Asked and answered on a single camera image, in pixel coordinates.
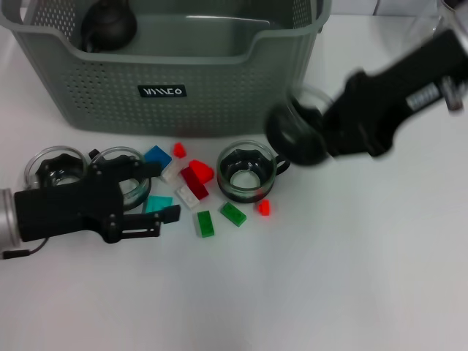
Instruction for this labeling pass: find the right gripper cable with plug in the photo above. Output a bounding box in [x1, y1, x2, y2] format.
[407, 76, 466, 111]

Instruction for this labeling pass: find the large bright red toy brick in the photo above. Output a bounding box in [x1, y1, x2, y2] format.
[188, 159, 216, 186]

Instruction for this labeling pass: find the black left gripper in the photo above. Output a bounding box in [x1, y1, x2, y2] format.
[13, 154, 182, 245]

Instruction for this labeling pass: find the white toy brick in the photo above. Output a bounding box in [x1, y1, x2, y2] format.
[174, 184, 201, 209]
[160, 159, 186, 184]

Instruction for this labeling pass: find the blue toy brick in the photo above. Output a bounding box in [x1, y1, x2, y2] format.
[143, 145, 173, 177]

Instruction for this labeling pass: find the grey perforated plastic storage bin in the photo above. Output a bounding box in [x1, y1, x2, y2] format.
[0, 0, 333, 138]

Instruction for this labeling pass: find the dark red toy brick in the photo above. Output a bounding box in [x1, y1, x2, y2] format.
[180, 166, 210, 200]

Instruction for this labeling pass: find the cyan flat toy brick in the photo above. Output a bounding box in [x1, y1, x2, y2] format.
[141, 195, 173, 216]

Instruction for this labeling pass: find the clear glass carafe black handle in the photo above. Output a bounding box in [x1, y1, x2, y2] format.
[401, 0, 468, 45]

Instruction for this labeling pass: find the glass teacup with black base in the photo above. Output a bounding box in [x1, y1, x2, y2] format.
[216, 141, 292, 204]
[87, 146, 153, 213]
[23, 145, 91, 192]
[263, 84, 334, 168]

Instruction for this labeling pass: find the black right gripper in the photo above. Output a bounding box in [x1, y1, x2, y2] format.
[320, 29, 468, 159]

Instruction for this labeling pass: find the green toy brick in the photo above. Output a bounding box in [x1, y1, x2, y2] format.
[219, 201, 248, 227]
[196, 210, 216, 238]

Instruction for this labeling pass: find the black round teapot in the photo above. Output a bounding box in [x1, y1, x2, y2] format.
[79, 0, 138, 52]

